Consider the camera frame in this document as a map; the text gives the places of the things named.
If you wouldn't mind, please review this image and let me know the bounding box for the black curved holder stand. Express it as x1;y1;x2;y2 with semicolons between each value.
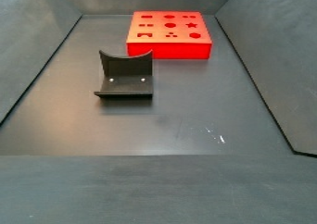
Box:
94;51;154;98

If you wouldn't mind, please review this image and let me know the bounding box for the red shape sorter block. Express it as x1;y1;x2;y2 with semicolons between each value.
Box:
126;11;213;59

